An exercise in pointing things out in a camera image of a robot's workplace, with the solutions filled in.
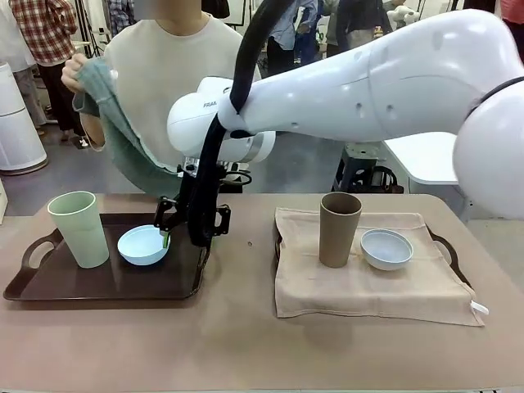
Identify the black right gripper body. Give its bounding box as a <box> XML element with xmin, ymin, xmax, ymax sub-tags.
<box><xmin>173</xmin><ymin>163</ymin><xmax>202</xmax><ymax>226</ymax></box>

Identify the light blue bowl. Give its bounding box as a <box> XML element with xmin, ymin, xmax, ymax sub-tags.
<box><xmin>117</xmin><ymin>224</ymin><xmax>171</xmax><ymax>267</ymax></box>

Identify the green cloth mat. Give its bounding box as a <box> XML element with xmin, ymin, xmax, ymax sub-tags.
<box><xmin>72</xmin><ymin>56</ymin><xmax>184</xmax><ymax>198</ymax></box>

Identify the tall brown cup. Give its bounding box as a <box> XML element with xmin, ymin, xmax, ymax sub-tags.
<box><xmin>319</xmin><ymin>192</ymin><xmax>364</xmax><ymax>269</ymax></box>

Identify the beige cloth mat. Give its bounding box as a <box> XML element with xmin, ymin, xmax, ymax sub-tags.
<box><xmin>273</xmin><ymin>206</ymin><xmax>490</xmax><ymax>328</ymax></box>

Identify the white grey bowl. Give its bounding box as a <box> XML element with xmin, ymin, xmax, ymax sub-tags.
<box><xmin>359</xmin><ymin>228</ymin><xmax>414</xmax><ymax>272</ymax></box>

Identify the person's right forearm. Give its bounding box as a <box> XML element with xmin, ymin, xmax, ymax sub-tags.
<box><xmin>81</xmin><ymin>111</ymin><xmax>108</xmax><ymax>151</ymax></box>

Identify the dark brown tray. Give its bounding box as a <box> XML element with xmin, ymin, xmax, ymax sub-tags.
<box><xmin>274</xmin><ymin>228</ymin><xmax>476</xmax><ymax>296</ymax></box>
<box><xmin>2</xmin><ymin>212</ymin><xmax>214</xmax><ymax>302</ymax></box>

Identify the person's right hand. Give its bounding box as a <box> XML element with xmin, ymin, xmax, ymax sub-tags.
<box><xmin>61</xmin><ymin>53</ymin><xmax>90</xmax><ymax>93</ymax></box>

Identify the tall light green cup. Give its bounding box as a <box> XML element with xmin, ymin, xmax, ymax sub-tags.
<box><xmin>47</xmin><ymin>191</ymin><xmax>111</xmax><ymax>269</ymax></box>

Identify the person in white sweater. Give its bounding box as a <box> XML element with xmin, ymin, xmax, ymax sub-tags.
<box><xmin>81</xmin><ymin>0</ymin><xmax>257</xmax><ymax>194</ymax></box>

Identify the black stool crate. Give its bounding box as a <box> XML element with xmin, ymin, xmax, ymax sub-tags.
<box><xmin>332</xmin><ymin>142</ymin><xmax>405</xmax><ymax>194</ymax></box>

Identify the white air purifier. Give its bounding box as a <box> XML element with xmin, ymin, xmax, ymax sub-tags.
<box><xmin>0</xmin><ymin>61</ymin><xmax>50</xmax><ymax>174</ymax></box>

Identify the person in blue jacket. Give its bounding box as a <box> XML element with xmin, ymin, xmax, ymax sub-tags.
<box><xmin>265</xmin><ymin>0</ymin><xmax>325</xmax><ymax>79</ymax></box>

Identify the white side table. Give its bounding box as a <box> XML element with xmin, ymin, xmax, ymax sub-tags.
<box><xmin>382</xmin><ymin>137</ymin><xmax>468</xmax><ymax>224</ymax></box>

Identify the person in red plaid shirt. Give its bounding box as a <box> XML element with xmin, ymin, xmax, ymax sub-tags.
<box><xmin>11</xmin><ymin>0</ymin><xmax>85</xmax><ymax>142</ymax></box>

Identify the person in dark clothes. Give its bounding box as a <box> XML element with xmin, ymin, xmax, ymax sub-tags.
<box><xmin>334</xmin><ymin>0</ymin><xmax>386</xmax><ymax>56</ymax></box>

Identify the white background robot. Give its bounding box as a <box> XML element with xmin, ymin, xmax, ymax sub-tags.
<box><xmin>386</xmin><ymin>3</ymin><xmax>422</xmax><ymax>26</ymax></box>

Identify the person in red top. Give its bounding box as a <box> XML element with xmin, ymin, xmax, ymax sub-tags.
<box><xmin>500</xmin><ymin>0</ymin><xmax>524</xmax><ymax>26</ymax></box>

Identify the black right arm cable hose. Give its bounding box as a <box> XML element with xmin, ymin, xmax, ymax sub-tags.
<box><xmin>187</xmin><ymin>0</ymin><xmax>296</xmax><ymax>247</ymax></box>

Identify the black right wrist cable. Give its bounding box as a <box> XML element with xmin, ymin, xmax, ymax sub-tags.
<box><xmin>216</xmin><ymin>162</ymin><xmax>253</xmax><ymax>191</ymax></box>

